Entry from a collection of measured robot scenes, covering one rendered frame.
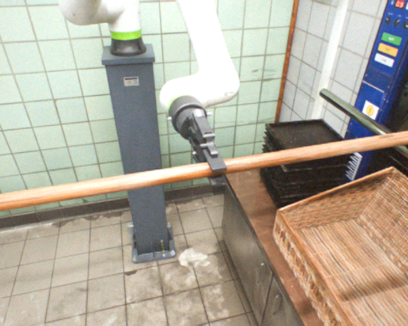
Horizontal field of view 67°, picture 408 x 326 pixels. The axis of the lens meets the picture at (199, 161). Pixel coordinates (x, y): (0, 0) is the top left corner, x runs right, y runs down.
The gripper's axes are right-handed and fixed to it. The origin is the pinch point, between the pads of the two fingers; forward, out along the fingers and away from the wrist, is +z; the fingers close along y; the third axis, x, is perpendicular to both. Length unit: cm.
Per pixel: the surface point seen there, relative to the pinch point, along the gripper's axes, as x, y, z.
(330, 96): -47, 2, -30
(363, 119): -47.1, 2.6, -13.8
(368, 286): -57, 60, 3
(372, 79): -82, 8, -50
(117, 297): 34, 120, -54
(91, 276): 48, 120, -70
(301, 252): -35, 49, -8
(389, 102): -83, 13, -40
